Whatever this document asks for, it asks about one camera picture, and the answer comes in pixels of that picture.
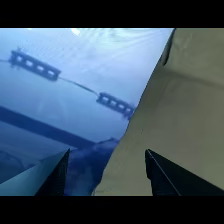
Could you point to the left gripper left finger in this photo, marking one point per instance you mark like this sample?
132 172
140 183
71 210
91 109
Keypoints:
43 176

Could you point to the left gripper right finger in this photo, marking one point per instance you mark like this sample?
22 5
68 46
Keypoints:
170 180

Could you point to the brown garment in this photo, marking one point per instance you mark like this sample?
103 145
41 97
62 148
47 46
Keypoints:
180 110

